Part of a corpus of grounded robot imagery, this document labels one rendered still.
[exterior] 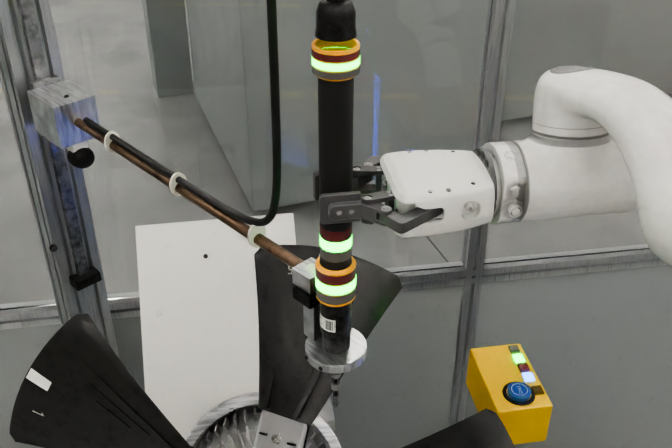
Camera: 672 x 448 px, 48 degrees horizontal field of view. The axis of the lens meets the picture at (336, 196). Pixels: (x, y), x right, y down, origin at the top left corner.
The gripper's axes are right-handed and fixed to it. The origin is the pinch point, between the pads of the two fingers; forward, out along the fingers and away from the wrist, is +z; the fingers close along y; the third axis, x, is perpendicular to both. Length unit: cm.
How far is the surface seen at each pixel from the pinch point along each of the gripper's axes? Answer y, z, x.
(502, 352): 35, -37, -58
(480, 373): 31, -31, -58
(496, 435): 5, -24, -45
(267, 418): 9.0, 8.0, -39.7
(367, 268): 15.7, -6.7, -21.1
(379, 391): 70, -22, -101
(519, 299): 70, -56, -76
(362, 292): 13.4, -5.7, -23.3
